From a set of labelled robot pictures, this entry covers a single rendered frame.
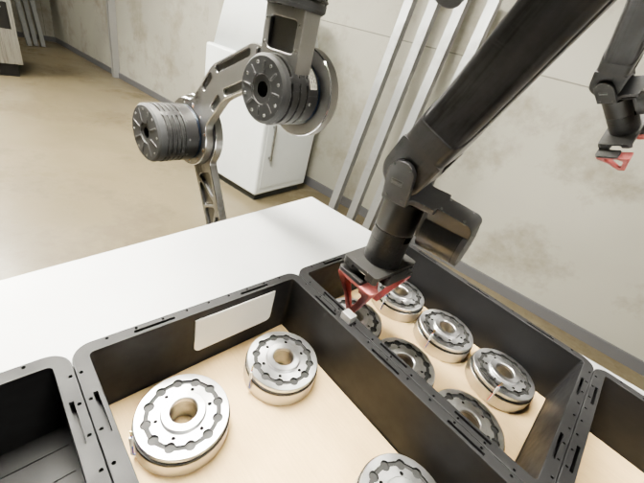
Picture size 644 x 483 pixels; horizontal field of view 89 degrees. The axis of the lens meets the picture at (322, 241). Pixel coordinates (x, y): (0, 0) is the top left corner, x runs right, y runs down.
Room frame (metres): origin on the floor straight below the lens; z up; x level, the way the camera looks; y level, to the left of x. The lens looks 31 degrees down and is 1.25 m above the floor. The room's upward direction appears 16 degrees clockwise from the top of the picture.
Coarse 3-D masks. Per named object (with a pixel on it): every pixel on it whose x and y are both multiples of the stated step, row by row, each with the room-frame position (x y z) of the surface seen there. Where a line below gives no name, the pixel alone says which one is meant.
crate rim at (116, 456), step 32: (256, 288) 0.37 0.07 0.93; (160, 320) 0.26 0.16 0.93; (96, 352) 0.21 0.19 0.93; (96, 384) 0.17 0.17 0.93; (416, 384) 0.28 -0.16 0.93; (96, 416) 0.15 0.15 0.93; (448, 416) 0.25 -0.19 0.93; (480, 448) 0.22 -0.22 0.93; (128, 480) 0.11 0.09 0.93; (512, 480) 0.19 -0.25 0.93
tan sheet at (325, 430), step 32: (224, 352) 0.32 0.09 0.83; (224, 384) 0.27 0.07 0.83; (320, 384) 0.31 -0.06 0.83; (128, 416) 0.20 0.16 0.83; (256, 416) 0.24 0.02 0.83; (288, 416) 0.25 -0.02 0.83; (320, 416) 0.27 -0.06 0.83; (352, 416) 0.28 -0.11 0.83; (128, 448) 0.17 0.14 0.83; (224, 448) 0.20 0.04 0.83; (256, 448) 0.21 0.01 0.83; (288, 448) 0.22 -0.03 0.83; (320, 448) 0.23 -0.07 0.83; (352, 448) 0.24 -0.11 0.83; (384, 448) 0.25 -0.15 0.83; (160, 480) 0.15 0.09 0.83; (192, 480) 0.16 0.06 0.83; (224, 480) 0.17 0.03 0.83; (256, 480) 0.17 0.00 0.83; (288, 480) 0.18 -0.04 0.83; (320, 480) 0.19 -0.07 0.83; (352, 480) 0.20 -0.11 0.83
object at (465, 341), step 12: (432, 312) 0.52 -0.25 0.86; (444, 312) 0.52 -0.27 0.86; (420, 324) 0.47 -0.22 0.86; (432, 324) 0.48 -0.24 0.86; (456, 324) 0.50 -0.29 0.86; (432, 336) 0.45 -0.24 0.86; (444, 336) 0.46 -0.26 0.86; (468, 336) 0.47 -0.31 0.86; (444, 348) 0.43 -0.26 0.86; (456, 348) 0.43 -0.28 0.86; (468, 348) 0.44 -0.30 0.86
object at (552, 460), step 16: (336, 256) 0.51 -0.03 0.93; (304, 272) 0.43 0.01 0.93; (448, 272) 0.56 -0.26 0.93; (320, 288) 0.40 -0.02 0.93; (336, 304) 0.38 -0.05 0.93; (496, 304) 0.50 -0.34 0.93; (528, 320) 0.48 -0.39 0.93; (368, 336) 0.33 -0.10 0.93; (544, 336) 0.45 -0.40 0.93; (384, 352) 0.31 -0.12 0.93; (576, 352) 0.43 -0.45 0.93; (400, 368) 0.29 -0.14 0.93; (592, 368) 0.40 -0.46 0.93; (576, 384) 0.35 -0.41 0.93; (576, 400) 0.33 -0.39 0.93; (464, 416) 0.25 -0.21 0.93; (576, 416) 0.30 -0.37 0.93; (480, 432) 0.24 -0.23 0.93; (560, 432) 0.27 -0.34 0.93; (496, 448) 0.22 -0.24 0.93; (560, 448) 0.25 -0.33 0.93; (512, 464) 0.21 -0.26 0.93; (544, 464) 0.22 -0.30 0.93; (560, 464) 0.23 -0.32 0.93; (528, 480) 0.20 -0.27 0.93; (544, 480) 0.20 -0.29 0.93
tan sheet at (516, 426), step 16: (368, 304) 0.52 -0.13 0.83; (384, 320) 0.49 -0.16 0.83; (416, 320) 0.52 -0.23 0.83; (384, 336) 0.45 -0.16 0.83; (400, 336) 0.46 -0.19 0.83; (448, 368) 0.42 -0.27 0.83; (464, 368) 0.43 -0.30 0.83; (448, 384) 0.38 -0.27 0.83; (464, 384) 0.39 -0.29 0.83; (480, 400) 0.37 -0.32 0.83; (544, 400) 0.41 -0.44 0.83; (496, 416) 0.35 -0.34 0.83; (512, 416) 0.35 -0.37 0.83; (528, 416) 0.36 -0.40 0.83; (512, 432) 0.33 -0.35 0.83; (528, 432) 0.33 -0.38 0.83; (512, 448) 0.30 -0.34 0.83
